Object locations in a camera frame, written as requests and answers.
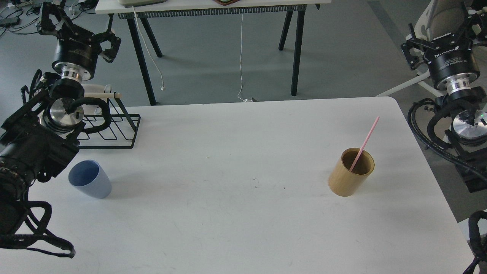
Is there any wooden dowel rod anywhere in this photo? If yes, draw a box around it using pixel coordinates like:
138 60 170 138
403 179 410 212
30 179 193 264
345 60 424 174
84 92 122 99

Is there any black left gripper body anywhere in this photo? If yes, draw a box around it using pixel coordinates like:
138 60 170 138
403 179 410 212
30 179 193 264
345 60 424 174
52 27 101 81

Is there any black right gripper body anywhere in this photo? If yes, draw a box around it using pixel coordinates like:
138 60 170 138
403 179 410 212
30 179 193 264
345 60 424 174
426 38 480 91

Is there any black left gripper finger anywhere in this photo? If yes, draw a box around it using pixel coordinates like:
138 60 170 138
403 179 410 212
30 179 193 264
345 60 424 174
93 17 121 64
38 2 67 38

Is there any tan cylindrical holder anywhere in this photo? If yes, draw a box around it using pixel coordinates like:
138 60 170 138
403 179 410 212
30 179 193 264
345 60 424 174
328 148 375 197

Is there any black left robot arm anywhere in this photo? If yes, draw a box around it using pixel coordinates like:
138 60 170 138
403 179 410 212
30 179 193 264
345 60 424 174
0 0 121 258

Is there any white office chair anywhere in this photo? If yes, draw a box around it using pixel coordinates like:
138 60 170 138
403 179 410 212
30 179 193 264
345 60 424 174
377 0 472 97

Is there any white plastic container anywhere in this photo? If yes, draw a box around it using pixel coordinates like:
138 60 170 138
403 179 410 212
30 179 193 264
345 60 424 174
82 83 112 116

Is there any black wire rack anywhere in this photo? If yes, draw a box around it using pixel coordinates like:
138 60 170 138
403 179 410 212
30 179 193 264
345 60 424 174
78 99 141 149

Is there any white background table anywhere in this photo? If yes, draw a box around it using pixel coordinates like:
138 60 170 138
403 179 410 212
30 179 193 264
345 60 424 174
95 0 330 106

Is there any beige device on table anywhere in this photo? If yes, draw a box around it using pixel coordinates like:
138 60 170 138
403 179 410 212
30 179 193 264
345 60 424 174
117 0 166 7

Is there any white hanging cable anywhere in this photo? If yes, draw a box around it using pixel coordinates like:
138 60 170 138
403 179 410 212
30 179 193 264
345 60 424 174
131 6 166 92
237 13 253 103

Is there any blue plastic cup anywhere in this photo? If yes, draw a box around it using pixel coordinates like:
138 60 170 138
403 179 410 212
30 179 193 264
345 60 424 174
68 160 112 199

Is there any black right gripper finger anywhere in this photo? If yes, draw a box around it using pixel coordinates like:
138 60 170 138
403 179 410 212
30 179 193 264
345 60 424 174
453 0 487 48
400 23 433 71

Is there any floor cables bundle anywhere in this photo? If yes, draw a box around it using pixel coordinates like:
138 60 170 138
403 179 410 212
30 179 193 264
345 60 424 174
0 0 97 38

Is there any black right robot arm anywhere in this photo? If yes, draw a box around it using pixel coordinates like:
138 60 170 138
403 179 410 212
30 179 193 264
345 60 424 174
401 0 486 193

